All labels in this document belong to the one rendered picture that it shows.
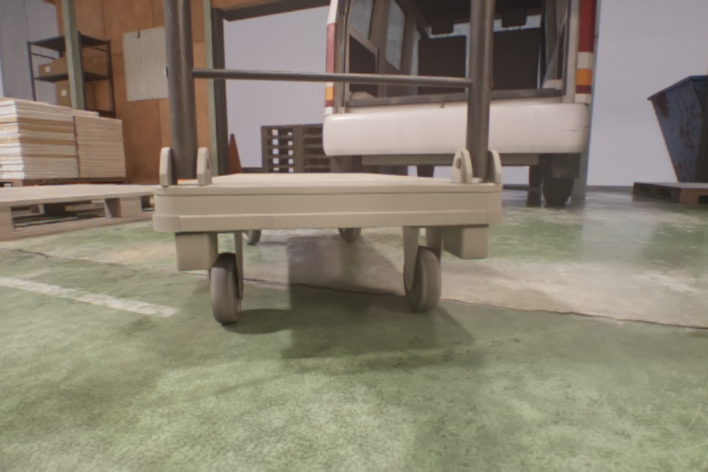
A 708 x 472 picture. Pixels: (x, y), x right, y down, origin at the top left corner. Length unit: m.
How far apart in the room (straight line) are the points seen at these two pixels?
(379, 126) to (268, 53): 5.25
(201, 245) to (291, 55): 6.87
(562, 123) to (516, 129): 0.21
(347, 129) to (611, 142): 4.39
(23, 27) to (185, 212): 8.52
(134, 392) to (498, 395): 0.36
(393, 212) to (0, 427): 0.40
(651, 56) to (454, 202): 6.06
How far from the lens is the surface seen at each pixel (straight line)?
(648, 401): 0.49
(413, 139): 2.32
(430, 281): 0.59
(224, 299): 0.56
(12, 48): 9.13
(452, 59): 4.40
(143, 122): 6.51
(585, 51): 2.45
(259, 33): 7.66
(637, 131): 6.32
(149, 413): 0.44
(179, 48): 0.45
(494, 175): 0.48
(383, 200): 0.43
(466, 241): 0.48
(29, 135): 4.61
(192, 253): 0.44
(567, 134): 2.31
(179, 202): 0.43
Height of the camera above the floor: 0.22
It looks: 10 degrees down
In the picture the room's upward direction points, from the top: straight up
